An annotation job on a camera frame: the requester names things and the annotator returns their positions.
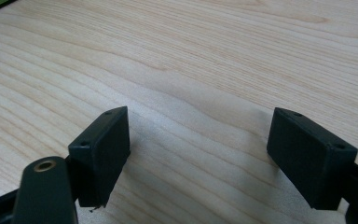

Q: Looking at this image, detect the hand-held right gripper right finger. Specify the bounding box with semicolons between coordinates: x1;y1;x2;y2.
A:
266;106;358;211

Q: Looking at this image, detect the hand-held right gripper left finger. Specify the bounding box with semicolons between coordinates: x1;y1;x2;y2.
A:
67;105;131;209

